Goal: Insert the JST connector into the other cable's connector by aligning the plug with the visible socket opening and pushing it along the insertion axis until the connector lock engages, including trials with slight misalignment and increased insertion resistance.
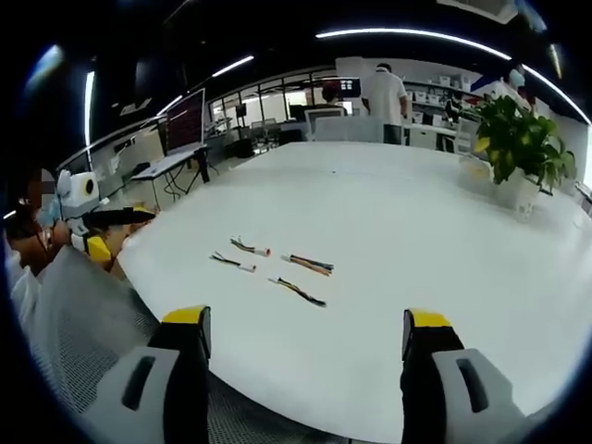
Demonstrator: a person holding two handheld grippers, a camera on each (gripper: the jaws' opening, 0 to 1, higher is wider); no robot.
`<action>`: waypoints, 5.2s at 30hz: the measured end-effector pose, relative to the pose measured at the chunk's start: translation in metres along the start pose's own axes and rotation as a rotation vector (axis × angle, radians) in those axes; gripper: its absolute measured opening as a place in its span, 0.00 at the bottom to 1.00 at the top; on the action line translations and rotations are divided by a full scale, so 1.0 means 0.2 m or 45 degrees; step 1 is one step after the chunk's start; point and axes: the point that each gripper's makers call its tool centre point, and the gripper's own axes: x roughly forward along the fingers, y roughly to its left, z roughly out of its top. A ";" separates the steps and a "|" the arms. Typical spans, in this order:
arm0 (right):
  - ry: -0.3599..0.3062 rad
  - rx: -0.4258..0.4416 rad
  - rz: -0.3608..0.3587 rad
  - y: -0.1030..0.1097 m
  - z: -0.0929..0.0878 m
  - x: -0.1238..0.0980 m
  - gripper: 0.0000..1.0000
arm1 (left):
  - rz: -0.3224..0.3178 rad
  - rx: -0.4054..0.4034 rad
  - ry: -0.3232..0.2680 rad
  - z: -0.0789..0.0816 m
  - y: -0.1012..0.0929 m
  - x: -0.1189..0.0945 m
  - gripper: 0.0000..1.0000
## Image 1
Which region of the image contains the large display screen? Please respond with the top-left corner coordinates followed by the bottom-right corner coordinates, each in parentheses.
top-left (164, 88), bottom-right (206, 156)

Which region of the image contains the short ceiling light strip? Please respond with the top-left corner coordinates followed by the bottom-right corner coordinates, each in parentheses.
top-left (211, 55), bottom-right (256, 79)

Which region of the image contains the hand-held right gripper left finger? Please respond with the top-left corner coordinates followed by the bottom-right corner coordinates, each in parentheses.
top-left (90, 304), bottom-right (213, 444)

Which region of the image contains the JST connector with many wires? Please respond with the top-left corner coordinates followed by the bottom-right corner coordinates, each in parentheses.
top-left (279, 253), bottom-right (336, 278)

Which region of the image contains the white folding table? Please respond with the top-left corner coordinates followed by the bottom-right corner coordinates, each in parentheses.
top-left (129, 144), bottom-right (215, 205)

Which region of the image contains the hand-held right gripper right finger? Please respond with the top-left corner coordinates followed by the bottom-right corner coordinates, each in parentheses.
top-left (400, 308), bottom-right (528, 444)

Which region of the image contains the JST connector with short wires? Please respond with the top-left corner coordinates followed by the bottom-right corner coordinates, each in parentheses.
top-left (209, 251), bottom-right (257, 273)

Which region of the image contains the white storage shelf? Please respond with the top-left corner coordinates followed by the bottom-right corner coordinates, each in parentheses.
top-left (403, 73), bottom-right (483, 127)

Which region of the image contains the JST connector with long wires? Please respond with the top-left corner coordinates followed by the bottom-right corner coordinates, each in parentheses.
top-left (267, 276), bottom-right (327, 308)

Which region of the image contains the grey mesh office chair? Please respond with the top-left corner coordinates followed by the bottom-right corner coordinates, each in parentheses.
top-left (8, 244), bottom-right (334, 444)

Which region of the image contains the green potted plant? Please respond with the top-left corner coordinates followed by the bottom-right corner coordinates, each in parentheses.
top-left (473, 93), bottom-right (577, 210)

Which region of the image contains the person's upper body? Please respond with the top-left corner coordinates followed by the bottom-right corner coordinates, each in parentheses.
top-left (3, 166), bottom-right (71, 278)

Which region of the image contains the JST connector with orange seal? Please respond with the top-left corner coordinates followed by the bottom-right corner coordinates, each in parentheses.
top-left (229, 236), bottom-right (274, 258)

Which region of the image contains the long ceiling light strip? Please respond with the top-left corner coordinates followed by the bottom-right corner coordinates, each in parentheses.
top-left (314, 28), bottom-right (512, 62)

